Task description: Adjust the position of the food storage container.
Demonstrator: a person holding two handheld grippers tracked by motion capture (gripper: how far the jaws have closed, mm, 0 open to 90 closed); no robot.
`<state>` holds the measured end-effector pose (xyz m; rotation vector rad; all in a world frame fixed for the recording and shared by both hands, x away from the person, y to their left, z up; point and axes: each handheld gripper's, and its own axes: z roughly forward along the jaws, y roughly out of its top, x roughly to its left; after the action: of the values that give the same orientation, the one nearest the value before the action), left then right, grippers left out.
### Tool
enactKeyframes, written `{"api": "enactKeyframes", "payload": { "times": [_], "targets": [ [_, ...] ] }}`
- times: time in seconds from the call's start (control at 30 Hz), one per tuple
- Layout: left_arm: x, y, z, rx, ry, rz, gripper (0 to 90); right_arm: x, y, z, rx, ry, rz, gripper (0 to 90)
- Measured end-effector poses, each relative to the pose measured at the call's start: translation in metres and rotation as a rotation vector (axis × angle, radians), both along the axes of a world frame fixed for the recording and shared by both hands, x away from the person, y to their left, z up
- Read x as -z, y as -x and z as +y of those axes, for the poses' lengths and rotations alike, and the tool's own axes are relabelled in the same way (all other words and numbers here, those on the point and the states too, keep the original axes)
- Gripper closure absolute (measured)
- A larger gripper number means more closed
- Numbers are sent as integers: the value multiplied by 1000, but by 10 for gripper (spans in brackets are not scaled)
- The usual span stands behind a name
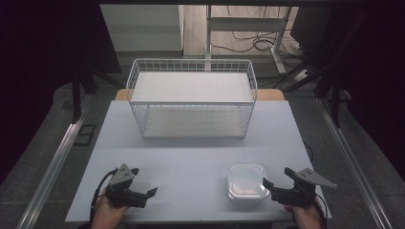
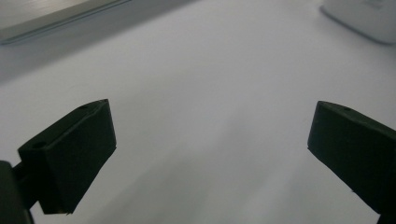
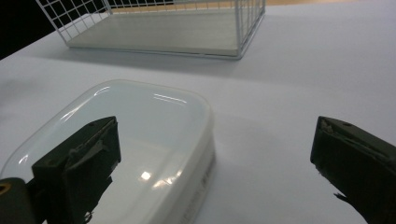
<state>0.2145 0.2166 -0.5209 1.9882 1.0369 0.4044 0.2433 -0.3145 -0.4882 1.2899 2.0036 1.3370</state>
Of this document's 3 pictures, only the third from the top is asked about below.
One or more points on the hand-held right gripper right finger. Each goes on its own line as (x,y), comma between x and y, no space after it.
(358,161)

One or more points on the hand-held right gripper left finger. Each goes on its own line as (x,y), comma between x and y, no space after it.
(77,168)

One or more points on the white plastic lidded container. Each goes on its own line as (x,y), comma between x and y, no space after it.
(162,133)

